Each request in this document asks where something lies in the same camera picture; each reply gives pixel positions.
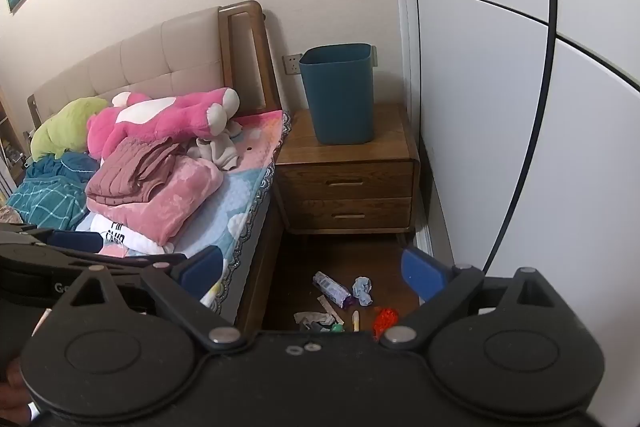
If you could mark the purple wrapper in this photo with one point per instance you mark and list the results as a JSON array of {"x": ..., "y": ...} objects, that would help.
[{"x": 332, "y": 289}]

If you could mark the person's left hand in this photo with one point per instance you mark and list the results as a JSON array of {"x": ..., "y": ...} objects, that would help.
[{"x": 11, "y": 379}]

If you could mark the yellow stick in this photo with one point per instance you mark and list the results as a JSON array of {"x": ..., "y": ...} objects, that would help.
[{"x": 357, "y": 321}]

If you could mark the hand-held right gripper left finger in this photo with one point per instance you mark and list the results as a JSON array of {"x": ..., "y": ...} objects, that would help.
[{"x": 200, "y": 268}]

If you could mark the wooden bed frame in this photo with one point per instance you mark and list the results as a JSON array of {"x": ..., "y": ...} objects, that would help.
[{"x": 257, "y": 267}]

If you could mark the blue tissue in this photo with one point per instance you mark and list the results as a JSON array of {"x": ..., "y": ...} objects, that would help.
[{"x": 363, "y": 291}]

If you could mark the green packet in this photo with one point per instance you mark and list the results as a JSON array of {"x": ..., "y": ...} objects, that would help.
[{"x": 338, "y": 328}]

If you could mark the green plush toy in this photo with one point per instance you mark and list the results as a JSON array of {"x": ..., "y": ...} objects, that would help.
[{"x": 65, "y": 127}]

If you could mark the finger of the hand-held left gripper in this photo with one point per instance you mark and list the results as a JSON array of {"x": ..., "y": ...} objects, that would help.
[
  {"x": 75, "y": 240},
  {"x": 135, "y": 259}
]

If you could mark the pink fleece blanket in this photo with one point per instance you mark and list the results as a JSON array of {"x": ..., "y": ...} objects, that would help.
[{"x": 175, "y": 202}]

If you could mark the grey wrapper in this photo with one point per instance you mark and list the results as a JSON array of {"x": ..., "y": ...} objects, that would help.
[{"x": 312, "y": 319}]

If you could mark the padded wooden bed headboard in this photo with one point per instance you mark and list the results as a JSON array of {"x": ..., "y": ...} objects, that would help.
[{"x": 150, "y": 52}]

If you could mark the wooden shelf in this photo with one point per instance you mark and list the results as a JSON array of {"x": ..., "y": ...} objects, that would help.
[{"x": 10, "y": 142}]

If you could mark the white printed garment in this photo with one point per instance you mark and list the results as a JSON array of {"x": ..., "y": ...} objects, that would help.
[{"x": 115, "y": 233}]

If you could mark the mauve knit garment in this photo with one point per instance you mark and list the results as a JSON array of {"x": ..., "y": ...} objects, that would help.
[{"x": 130, "y": 172}]

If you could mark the white and beige wardrobe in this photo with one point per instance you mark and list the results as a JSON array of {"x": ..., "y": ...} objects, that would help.
[{"x": 500, "y": 107}]

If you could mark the teal checked blanket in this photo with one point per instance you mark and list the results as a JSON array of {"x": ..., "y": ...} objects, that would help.
[{"x": 45, "y": 197}]

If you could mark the red mesh net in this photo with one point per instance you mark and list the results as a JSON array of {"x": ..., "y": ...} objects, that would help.
[{"x": 386, "y": 321}]

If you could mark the wooden nightstand drawer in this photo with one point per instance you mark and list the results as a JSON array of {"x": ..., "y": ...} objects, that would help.
[
  {"x": 345, "y": 181},
  {"x": 350, "y": 214}
]

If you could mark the wooden stick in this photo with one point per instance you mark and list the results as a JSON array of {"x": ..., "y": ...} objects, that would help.
[{"x": 331, "y": 309}]

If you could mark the wooden nightstand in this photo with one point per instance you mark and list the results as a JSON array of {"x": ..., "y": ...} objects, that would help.
[{"x": 345, "y": 152}]

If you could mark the teal plastic bin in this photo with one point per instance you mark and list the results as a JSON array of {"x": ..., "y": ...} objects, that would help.
[{"x": 340, "y": 97}]

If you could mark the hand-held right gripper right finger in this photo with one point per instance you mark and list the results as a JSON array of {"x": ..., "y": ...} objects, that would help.
[{"x": 424, "y": 274}]

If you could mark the white cloth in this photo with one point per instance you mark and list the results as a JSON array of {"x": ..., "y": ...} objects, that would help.
[{"x": 220, "y": 152}]

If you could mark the wall socket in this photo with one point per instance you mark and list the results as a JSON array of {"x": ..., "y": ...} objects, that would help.
[{"x": 291, "y": 64}]

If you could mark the pink plush toy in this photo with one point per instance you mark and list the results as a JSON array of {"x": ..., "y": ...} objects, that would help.
[{"x": 165, "y": 117}]

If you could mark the wall switch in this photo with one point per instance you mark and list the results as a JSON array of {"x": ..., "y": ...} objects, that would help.
[{"x": 374, "y": 55}]

